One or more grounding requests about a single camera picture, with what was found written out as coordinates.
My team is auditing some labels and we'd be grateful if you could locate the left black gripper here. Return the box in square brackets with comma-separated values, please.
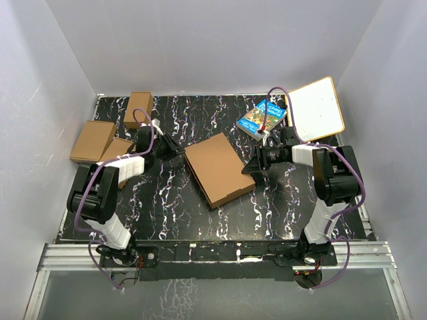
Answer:
[151, 132, 185, 163]

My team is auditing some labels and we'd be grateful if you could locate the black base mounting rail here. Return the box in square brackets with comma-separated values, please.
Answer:
[96, 240, 338, 281]

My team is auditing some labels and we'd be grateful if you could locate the folded brown cardboard box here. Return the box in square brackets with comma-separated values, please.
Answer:
[98, 137, 136, 190]

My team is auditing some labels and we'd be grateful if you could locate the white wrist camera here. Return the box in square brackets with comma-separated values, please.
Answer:
[259, 130, 273, 147]
[151, 119, 163, 135]

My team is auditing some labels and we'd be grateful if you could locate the white board yellow frame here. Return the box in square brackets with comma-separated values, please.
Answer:
[288, 76, 345, 141]

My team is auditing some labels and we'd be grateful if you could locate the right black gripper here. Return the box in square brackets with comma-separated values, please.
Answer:
[242, 143, 284, 173]

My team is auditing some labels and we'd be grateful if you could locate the blue Treehouse book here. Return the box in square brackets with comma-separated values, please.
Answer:
[236, 99, 287, 141]

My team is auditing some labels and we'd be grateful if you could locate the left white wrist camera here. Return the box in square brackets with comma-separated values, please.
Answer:
[151, 119, 163, 135]

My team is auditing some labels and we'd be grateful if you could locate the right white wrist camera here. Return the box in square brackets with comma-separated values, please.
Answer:
[259, 130, 273, 147]

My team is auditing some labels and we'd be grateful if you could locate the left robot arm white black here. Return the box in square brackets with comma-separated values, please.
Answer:
[67, 125, 184, 266]

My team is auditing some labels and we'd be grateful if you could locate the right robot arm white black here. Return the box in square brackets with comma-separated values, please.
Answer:
[242, 127, 365, 265]

